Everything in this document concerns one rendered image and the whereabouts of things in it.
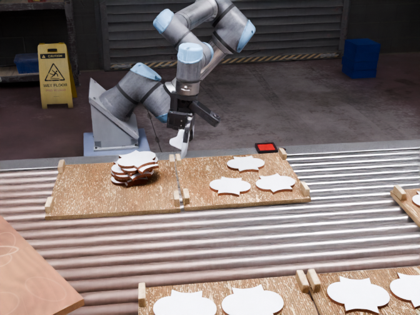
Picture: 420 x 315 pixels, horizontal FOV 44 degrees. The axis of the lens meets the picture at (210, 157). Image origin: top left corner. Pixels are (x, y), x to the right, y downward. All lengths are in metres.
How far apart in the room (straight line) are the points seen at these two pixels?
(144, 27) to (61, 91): 1.59
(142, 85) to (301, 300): 1.15
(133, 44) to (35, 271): 5.30
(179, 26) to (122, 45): 4.69
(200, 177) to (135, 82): 0.53
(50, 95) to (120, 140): 3.16
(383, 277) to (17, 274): 0.88
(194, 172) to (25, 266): 0.77
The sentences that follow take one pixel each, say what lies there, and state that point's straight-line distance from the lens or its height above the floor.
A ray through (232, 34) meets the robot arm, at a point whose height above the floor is 1.34.
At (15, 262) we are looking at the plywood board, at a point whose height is 1.04.
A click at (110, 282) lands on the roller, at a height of 0.92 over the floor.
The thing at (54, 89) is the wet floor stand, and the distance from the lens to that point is 5.26.
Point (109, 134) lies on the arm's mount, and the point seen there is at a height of 0.94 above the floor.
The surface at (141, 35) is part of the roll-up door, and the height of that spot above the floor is 0.41.
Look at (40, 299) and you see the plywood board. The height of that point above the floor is 1.04.
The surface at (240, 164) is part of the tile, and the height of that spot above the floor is 0.95.
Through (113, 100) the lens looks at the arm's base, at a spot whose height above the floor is 1.08.
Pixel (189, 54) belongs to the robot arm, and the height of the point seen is 1.38.
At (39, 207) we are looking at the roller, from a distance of 1.73.
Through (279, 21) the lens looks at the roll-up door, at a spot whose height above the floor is 0.51.
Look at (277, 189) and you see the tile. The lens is 1.70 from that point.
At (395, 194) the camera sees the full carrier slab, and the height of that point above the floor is 0.94.
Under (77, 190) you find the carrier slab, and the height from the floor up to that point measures 0.94.
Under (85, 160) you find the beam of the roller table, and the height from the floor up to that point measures 0.92.
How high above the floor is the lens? 1.77
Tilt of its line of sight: 26 degrees down
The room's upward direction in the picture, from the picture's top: straight up
